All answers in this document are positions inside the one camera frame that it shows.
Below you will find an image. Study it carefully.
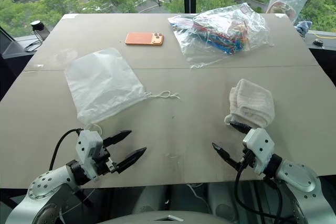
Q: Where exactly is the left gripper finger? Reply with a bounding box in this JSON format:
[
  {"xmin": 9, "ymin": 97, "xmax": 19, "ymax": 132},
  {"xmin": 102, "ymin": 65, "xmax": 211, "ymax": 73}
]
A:
[
  {"xmin": 102, "ymin": 130, "xmax": 132, "ymax": 147},
  {"xmin": 115, "ymin": 147, "xmax": 147, "ymax": 174}
]

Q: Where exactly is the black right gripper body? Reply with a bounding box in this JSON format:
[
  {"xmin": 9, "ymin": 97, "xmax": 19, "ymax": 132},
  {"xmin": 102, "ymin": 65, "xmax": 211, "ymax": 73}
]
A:
[{"xmin": 237, "ymin": 148, "xmax": 259, "ymax": 170}]

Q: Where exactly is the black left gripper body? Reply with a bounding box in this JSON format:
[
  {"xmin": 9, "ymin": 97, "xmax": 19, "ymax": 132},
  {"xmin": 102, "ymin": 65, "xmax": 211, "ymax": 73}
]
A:
[{"xmin": 91, "ymin": 145, "xmax": 119, "ymax": 176}]

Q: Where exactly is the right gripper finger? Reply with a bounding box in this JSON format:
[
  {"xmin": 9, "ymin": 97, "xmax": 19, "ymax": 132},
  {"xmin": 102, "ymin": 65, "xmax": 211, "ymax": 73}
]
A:
[
  {"xmin": 212, "ymin": 142, "xmax": 241, "ymax": 170},
  {"xmin": 228, "ymin": 121, "xmax": 254, "ymax": 136}
]

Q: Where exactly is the cream folded towel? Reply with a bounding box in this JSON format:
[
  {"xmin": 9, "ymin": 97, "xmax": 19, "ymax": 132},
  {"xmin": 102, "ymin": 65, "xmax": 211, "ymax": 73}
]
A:
[{"xmin": 224, "ymin": 78, "xmax": 276, "ymax": 129}]

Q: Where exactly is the clear bag of colourful items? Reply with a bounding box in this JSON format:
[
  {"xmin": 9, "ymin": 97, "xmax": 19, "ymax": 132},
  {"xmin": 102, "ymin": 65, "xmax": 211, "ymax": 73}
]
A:
[{"xmin": 167, "ymin": 2, "xmax": 275, "ymax": 69}]

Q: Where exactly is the clear zip bag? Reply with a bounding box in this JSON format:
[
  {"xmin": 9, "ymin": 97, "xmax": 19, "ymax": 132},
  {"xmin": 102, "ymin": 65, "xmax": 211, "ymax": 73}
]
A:
[{"xmin": 266, "ymin": 0, "xmax": 310, "ymax": 25}]

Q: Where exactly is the grey rounded robot torso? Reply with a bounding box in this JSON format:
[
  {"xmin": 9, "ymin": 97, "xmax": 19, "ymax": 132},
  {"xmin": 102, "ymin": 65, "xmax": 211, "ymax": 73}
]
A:
[{"xmin": 103, "ymin": 209, "xmax": 227, "ymax": 224}]

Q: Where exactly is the orange smartphone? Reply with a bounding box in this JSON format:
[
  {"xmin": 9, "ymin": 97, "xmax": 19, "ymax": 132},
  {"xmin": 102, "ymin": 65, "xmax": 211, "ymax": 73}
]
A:
[{"xmin": 124, "ymin": 32, "xmax": 165, "ymax": 46}]

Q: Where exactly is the blue cloth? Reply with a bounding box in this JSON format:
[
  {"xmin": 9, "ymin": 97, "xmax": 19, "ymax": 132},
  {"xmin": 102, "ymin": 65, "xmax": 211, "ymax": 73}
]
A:
[{"xmin": 294, "ymin": 20, "xmax": 313, "ymax": 38}]

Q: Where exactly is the black window ledge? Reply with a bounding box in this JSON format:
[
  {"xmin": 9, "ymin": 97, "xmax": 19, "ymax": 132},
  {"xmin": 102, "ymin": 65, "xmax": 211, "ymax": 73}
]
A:
[{"xmin": 0, "ymin": 26, "xmax": 51, "ymax": 60}]

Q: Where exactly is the black round device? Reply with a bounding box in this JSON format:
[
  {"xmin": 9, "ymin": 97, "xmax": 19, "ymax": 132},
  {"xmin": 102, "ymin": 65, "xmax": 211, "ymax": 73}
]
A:
[{"xmin": 29, "ymin": 19, "xmax": 43, "ymax": 33}]

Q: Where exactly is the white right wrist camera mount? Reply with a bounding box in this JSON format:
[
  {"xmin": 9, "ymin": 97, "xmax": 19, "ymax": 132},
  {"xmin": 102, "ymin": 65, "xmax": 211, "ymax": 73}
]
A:
[{"xmin": 242, "ymin": 127, "xmax": 276, "ymax": 176}]

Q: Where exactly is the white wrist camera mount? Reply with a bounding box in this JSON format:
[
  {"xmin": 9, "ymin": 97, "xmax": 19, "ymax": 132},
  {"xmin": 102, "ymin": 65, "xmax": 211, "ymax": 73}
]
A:
[
  {"xmin": 242, "ymin": 127, "xmax": 276, "ymax": 176},
  {"xmin": 75, "ymin": 129, "xmax": 103, "ymax": 180}
]

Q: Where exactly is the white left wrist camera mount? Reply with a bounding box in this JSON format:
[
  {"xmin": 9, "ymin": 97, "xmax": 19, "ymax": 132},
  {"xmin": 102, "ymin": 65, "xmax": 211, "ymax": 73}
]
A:
[{"xmin": 75, "ymin": 129, "xmax": 103, "ymax": 180}]

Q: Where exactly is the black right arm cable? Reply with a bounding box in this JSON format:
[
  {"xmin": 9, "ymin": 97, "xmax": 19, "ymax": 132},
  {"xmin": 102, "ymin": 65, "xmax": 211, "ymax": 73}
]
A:
[{"xmin": 234, "ymin": 153, "xmax": 284, "ymax": 224}]

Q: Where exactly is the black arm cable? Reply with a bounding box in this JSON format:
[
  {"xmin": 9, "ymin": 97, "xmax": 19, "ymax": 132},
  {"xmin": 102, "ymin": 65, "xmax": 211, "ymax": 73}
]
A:
[
  {"xmin": 48, "ymin": 128, "xmax": 85, "ymax": 170},
  {"xmin": 234, "ymin": 153, "xmax": 284, "ymax": 224}
]

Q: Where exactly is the thin white cord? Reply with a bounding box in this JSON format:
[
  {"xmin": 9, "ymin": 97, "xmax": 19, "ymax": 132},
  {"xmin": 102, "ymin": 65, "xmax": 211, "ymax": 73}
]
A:
[{"xmin": 186, "ymin": 183, "xmax": 208, "ymax": 201}]

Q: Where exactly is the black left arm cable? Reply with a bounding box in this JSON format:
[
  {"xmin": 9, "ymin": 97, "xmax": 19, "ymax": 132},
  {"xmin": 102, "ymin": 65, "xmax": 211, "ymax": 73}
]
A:
[{"xmin": 48, "ymin": 128, "xmax": 85, "ymax": 170}]

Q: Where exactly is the white drawstring bag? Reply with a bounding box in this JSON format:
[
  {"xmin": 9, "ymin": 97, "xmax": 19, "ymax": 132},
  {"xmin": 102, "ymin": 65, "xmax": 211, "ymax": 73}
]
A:
[{"xmin": 64, "ymin": 47, "xmax": 181, "ymax": 133}]

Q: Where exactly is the yellow cable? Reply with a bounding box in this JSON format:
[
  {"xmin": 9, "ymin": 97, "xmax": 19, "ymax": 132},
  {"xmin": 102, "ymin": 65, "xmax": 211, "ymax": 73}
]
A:
[{"xmin": 306, "ymin": 30, "xmax": 336, "ymax": 41}]

